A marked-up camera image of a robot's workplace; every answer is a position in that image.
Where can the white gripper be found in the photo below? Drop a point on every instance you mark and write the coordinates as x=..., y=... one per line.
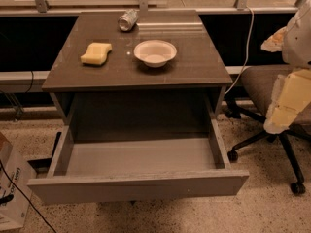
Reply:
x=298, y=44

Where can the yellow sponge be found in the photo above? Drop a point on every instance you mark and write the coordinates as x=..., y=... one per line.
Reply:
x=96, y=53

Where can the open grey top drawer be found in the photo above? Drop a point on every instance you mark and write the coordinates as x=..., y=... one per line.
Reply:
x=98, y=165

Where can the brown office chair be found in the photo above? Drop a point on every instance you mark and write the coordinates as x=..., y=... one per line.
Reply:
x=258, y=83

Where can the grey cabinet desk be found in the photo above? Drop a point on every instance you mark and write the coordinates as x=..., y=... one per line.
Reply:
x=124, y=93

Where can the white bowl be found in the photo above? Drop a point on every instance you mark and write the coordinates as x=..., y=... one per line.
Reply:
x=155, y=53

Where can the silver soda can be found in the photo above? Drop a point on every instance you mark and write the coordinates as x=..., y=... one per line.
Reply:
x=128, y=20

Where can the white cardboard box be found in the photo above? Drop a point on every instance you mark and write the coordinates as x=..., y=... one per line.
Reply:
x=14, y=191

